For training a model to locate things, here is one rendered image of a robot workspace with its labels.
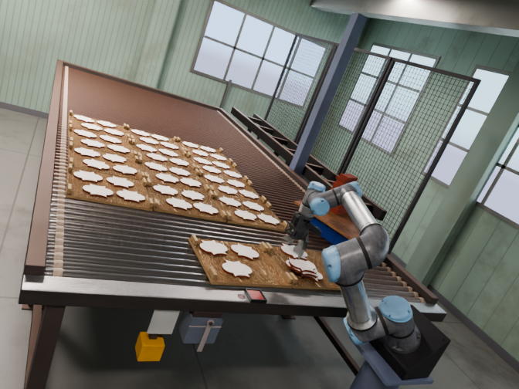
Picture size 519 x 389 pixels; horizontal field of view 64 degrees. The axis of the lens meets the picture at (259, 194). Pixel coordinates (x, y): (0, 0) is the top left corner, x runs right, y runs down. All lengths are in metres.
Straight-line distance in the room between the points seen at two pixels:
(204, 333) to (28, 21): 5.14
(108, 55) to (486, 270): 5.31
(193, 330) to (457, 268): 3.93
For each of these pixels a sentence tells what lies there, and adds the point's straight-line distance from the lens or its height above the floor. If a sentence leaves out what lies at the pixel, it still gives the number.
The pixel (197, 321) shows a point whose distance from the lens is 1.72.
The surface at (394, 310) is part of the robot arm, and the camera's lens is 1.76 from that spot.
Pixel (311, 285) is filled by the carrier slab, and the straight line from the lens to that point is 2.06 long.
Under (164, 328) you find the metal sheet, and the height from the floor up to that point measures 0.76.
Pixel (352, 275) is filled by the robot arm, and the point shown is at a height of 1.29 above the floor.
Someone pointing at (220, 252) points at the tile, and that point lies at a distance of 1.97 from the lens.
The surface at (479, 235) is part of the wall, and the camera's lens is 5.14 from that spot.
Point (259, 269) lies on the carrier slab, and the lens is 1.98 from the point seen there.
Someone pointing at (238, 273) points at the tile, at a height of 0.95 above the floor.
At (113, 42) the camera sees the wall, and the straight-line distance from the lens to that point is 6.27.
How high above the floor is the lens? 1.85
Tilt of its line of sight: 18 degrees down
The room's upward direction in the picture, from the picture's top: 21 degrees clockwise
